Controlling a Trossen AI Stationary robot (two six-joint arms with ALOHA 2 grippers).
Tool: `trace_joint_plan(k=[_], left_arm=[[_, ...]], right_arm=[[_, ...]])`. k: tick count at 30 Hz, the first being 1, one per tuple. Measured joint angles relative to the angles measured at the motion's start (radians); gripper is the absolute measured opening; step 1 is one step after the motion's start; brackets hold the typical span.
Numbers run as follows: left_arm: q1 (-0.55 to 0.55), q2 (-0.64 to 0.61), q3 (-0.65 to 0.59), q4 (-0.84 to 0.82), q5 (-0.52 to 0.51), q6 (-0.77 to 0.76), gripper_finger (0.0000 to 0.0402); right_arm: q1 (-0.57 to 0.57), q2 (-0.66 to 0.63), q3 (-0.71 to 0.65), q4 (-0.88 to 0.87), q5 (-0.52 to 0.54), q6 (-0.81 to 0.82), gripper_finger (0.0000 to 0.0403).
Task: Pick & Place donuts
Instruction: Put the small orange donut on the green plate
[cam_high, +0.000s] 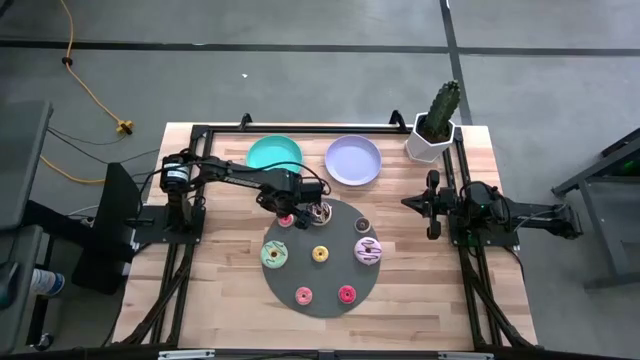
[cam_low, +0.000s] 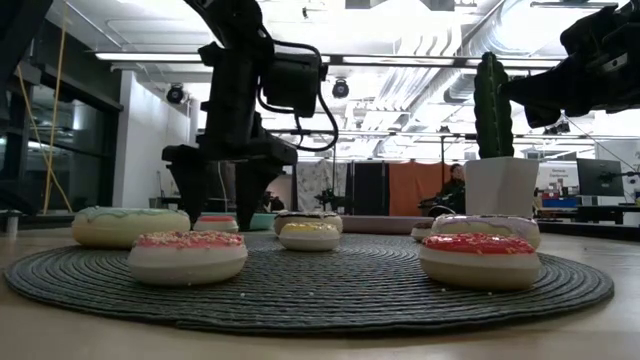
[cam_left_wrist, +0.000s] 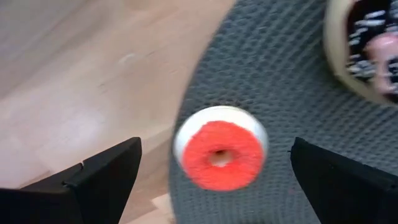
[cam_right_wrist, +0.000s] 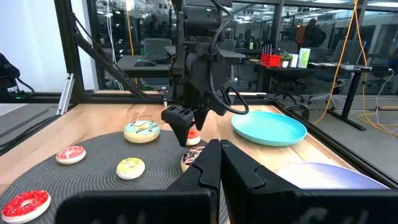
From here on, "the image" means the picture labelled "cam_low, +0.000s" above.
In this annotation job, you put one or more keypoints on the blue box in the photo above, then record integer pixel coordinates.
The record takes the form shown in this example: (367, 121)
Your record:
(560, 202)

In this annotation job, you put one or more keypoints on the red icing sprinkled donut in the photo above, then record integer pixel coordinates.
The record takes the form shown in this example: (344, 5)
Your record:
(480, 270)

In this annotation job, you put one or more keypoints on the person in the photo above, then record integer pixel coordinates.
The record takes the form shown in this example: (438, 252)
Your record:
(454, 192)

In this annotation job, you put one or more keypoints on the patterned white cloth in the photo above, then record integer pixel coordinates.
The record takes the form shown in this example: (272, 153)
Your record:
(312, 180)

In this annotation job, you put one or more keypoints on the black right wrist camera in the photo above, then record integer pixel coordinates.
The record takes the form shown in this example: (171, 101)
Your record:
(610, 25)

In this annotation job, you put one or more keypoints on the purple icing donut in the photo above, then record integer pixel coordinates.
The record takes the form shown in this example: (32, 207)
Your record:
(500, 225)

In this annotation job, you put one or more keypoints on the black curtain panel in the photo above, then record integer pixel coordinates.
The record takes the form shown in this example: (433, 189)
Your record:
(367, 187)

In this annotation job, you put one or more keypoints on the small pink icing donut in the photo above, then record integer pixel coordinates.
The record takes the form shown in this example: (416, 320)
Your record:
(216, 225)

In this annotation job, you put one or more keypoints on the long ceiling light bar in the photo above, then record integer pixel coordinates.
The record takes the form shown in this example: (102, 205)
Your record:
(150, 56)

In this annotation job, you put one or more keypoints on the black monitor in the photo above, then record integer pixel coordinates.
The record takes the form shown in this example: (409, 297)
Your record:
(600, 177)

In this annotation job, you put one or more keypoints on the small yellow icing donut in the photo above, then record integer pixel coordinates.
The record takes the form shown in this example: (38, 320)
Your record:
(310, 240)

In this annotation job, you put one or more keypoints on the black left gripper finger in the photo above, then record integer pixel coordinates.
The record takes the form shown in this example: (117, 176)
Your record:
(192, 185)
(250, 190)

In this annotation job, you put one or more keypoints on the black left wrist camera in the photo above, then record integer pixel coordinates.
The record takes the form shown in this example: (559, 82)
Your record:
(295, 82)

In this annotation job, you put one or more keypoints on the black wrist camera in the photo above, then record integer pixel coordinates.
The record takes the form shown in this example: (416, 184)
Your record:
(610, 25)
(295, 82)

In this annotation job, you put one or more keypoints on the grey metal post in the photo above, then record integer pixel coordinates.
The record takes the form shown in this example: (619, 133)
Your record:
(12, 225)

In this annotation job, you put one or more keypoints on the small black background robot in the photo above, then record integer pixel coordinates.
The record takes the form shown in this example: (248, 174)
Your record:
(330, 197)

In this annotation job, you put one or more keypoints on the teal plate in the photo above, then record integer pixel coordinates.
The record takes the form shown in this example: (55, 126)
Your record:
(262, 222)

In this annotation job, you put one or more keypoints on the pink icing sprinkled donut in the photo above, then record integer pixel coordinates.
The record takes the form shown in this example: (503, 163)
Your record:
(187, 265)

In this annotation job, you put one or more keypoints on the black ceiling spotlight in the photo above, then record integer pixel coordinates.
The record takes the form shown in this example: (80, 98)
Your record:
(175, 95)
(340, 89)

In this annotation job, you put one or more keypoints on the small chocolate icing donut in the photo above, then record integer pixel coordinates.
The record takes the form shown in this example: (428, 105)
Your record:
(420, 232)

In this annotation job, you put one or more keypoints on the white sign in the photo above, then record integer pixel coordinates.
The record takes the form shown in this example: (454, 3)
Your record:
(557, 175)

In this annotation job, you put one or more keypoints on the white plant pot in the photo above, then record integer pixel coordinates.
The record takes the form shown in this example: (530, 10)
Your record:
(500, 187)

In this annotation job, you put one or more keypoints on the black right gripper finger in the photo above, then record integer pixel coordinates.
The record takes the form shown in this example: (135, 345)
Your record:
(542, 116)
(545, 87)

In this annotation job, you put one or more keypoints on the pink plate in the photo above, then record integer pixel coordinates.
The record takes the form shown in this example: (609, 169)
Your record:
(375, 225)

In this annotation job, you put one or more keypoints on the green cactus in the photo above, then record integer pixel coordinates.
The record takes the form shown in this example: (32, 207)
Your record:
(492, 115)

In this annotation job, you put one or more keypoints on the mint icing donut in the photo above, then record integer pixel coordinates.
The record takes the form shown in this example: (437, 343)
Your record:
(125, 232)

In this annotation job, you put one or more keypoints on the grey woven round placemat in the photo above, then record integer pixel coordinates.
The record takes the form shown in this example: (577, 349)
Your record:
(320, 290)

